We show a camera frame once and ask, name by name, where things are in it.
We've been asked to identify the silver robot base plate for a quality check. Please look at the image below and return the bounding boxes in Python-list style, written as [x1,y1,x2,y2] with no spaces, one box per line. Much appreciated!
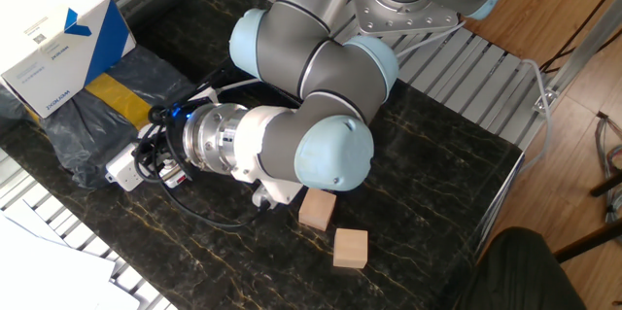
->
[352,0,461,38]

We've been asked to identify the dark trousered person leg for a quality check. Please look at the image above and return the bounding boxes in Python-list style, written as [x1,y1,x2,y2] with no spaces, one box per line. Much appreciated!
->
[454,226,589,310]

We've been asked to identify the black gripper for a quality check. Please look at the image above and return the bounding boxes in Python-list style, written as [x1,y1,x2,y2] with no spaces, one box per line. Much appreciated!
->
[163,104,190,166]

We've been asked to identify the white blue cardboard box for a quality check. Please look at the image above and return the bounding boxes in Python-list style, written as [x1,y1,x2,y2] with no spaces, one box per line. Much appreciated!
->
[0,0,137,121]

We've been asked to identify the white paper sheets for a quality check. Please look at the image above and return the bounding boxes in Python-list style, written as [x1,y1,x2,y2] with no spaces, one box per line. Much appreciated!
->
[0,197,142,310]

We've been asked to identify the wooden cube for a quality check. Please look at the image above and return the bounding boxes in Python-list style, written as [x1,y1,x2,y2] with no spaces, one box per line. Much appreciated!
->
[332,227,369,270]
[298,188,337,232]

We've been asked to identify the black plastic wrapped package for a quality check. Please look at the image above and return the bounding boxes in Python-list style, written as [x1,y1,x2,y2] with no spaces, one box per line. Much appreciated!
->
[0,45,200,189]

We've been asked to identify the grey cable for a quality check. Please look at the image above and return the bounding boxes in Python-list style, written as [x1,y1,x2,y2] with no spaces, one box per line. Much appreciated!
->
[517,59,555,175]

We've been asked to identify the aluminium frame rail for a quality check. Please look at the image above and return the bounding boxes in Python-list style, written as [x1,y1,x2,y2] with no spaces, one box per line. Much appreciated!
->
[532,0,622,115]

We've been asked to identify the black floor cables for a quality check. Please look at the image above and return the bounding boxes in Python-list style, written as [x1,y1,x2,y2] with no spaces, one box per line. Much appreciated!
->
[537,0,622,74]

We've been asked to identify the white power strip cable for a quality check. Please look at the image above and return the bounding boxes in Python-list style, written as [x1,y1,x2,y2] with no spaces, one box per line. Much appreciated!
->
[216,19,467,95]

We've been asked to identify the white power strip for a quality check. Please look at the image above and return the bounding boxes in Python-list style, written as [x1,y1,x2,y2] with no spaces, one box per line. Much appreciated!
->
[105,86,221,192]

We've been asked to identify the white bulb holder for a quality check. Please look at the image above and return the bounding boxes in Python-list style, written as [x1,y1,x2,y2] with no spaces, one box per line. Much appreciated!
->
[158,161,190,189]

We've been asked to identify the coloured wire bundle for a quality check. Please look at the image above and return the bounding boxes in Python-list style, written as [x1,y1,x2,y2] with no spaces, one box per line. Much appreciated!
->
[595,110,622,226]

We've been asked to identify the dark wooden stool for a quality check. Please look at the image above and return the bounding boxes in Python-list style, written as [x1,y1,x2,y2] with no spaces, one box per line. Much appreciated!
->
[553,168,622,263]

